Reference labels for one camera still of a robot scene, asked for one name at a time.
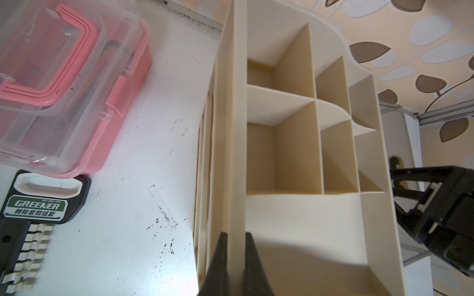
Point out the black tool strip on table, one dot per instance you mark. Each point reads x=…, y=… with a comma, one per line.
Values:
x=33, y=206

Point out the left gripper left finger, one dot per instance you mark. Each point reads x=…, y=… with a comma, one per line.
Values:
x=216, y=282

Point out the beige drawer organizer cabinet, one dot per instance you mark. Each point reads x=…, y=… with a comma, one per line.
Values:
x=291, y=149

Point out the pink clear plastic case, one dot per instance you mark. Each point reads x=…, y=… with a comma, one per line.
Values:
x=70, y=71

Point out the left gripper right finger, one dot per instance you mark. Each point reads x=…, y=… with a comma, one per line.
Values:
x=255, y=282

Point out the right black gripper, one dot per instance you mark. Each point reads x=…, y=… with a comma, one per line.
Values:
x=451, y=209

